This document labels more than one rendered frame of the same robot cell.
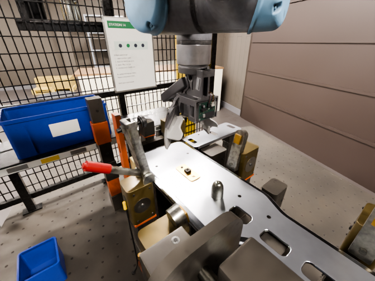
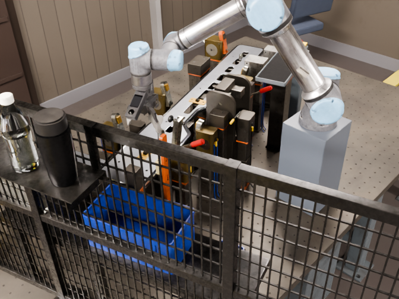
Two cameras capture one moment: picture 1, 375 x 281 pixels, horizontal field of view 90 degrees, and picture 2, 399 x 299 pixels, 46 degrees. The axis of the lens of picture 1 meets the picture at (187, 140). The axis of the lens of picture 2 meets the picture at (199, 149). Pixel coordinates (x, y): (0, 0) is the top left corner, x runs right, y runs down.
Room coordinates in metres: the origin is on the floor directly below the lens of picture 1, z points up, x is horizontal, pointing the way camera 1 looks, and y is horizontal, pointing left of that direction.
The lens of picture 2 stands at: (0.91, 1.50, 2.14)
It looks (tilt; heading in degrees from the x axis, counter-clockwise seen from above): 36 degrees down; 246
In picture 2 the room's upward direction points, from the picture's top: 1 degrees counter-clockwise
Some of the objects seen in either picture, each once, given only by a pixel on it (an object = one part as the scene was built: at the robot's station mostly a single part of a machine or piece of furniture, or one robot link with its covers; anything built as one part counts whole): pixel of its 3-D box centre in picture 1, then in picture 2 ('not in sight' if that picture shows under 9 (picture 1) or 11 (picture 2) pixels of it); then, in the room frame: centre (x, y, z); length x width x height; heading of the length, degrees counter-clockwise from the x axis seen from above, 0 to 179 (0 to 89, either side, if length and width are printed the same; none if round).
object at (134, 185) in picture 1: (139, 230); (185, 190); (0.36, 0.14, 0.87); 0.10 x 0.07 x 0.35; 128
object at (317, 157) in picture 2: not in sight; (311, 160); (-0.19, 0.24, 0.90); 0.20 x 0.20 x 0.40; 21
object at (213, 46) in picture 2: not in sight; (213, 66); (-0.24, -0.81, 0.88); 0.14 x 0.09 x 0.36; 128
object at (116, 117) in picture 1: (129, 188); (167, 188); (0.45, 0.18, 0.95); 0.03 x 0.01 x 0.50; 38
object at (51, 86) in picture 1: (54, 84); not in sight; (5.90, 4.10, 0.20); 1.09 x 0.77 x 0.39; 111
